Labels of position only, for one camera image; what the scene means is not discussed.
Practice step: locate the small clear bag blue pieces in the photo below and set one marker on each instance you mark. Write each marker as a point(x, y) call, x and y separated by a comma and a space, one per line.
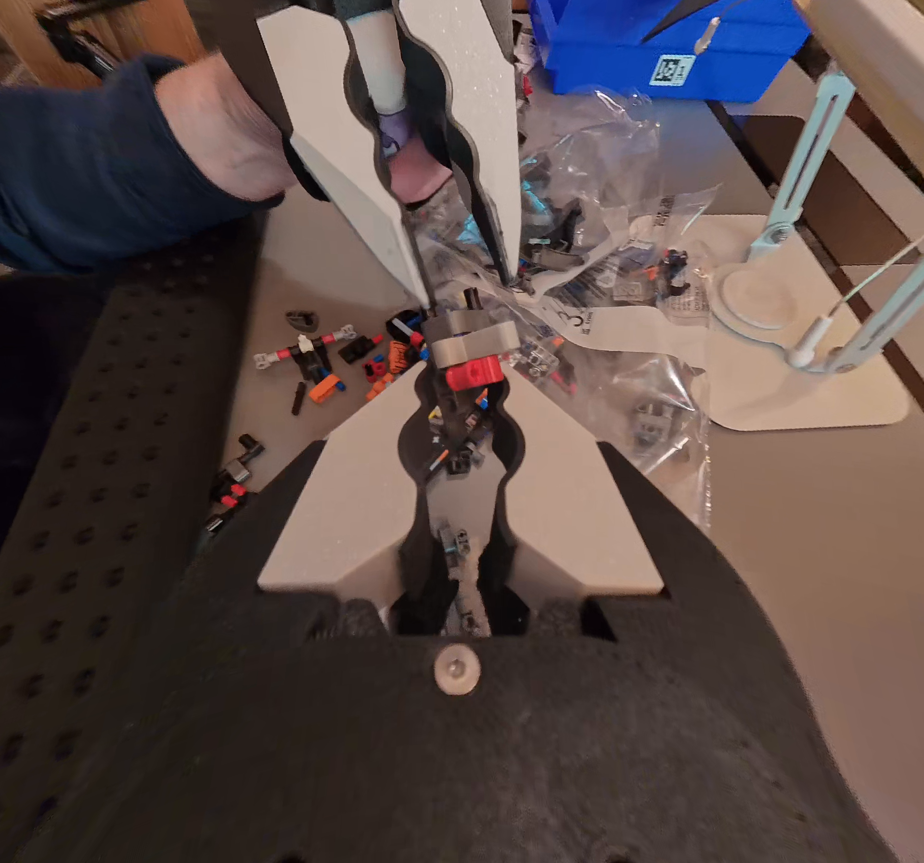
point(671, 271)

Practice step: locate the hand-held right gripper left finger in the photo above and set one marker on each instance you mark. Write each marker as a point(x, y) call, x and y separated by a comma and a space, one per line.
point(339, 516)

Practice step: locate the grey and red lego assembly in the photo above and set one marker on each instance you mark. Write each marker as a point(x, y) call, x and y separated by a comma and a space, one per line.
point(469, 343)

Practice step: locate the black perforated foam pad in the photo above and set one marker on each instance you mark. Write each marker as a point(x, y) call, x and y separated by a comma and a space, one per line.
point(94, 444)

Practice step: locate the pile of loose lego pieces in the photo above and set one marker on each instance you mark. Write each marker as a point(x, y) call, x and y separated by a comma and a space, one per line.
point(328, 388)

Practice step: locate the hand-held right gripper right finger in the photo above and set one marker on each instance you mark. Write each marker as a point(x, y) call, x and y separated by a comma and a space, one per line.
point(585, 516)

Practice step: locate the person's left forearm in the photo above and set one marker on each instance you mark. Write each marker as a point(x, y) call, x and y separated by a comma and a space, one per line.
point(86, 170)

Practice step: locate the person's left hand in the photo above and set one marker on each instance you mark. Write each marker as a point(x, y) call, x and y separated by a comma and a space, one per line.
point(231, 141)

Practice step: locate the clear bag with white strip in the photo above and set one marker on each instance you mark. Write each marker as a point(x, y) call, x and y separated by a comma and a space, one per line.
point(635, 336)

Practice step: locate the white book stand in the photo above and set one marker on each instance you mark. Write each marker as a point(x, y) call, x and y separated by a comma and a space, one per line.
point(794, 401)

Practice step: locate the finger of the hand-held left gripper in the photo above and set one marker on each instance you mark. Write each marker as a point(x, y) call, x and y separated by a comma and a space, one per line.
point(476, 84)
point(325, 120)

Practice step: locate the blue bin with printed tag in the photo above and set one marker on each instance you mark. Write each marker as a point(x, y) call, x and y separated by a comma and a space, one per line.
point(613, 47)

